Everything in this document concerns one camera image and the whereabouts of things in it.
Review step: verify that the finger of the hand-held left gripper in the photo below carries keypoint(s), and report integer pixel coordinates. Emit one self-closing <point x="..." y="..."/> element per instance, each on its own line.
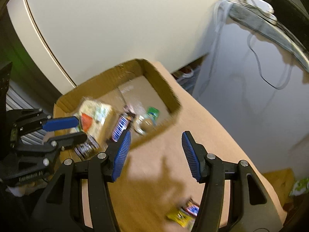
<point x="60" y="123"/>
<point x="70" y="140"/>

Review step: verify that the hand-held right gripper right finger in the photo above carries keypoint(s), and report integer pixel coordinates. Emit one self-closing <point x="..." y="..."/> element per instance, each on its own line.
<point x="190" y="157"/>

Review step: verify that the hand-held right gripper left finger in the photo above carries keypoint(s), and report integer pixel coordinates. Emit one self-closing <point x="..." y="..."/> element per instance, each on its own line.
<point x="122" y="149"/>

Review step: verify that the black white candy packet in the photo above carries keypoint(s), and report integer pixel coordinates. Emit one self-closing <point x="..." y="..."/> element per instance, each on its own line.
<point x="84" y="149"/>

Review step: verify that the clear green-topped snack packet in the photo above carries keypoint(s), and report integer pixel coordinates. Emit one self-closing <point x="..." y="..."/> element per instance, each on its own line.
<point x="144" y="124"/>

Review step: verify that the large tan snack bag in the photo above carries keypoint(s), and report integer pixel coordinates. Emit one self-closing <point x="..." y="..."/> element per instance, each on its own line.
<point x="96" y="116"/>

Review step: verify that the clear packet of dark snack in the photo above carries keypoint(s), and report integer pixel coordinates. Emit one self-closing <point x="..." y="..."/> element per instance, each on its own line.
<point x="130" y="110"/>

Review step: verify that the cardboard box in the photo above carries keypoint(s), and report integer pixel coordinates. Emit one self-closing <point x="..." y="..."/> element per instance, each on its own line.
<point x="144" y="89"/>

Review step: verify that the tan tablecloth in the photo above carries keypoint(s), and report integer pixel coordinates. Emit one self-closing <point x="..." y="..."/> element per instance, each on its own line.
<point x="157" y="174"/>

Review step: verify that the grey ribbed panel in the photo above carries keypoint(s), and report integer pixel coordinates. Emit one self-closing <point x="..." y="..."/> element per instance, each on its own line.
<point x="17" y="101"/>

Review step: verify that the yellow snack packet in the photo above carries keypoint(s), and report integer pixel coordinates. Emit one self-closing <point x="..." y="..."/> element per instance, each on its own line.
<point x="178" y="216"/>

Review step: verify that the shoe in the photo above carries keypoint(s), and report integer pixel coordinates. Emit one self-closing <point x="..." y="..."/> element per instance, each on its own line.
<point x="185" y="73"/>

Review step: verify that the green snack bag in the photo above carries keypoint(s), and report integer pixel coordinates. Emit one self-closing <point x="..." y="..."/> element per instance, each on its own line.
<point x="300" y="186"/>

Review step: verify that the white wardrobe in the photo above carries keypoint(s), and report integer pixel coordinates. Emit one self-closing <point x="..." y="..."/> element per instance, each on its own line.
<point x="120" y="24"/>

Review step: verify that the white power strip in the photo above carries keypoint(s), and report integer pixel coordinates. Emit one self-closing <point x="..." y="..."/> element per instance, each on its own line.
<point x="260" y="4"/>

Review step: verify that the window with white frame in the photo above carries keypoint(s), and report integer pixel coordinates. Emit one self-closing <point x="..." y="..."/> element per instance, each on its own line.
<point x="297" y="9"/>

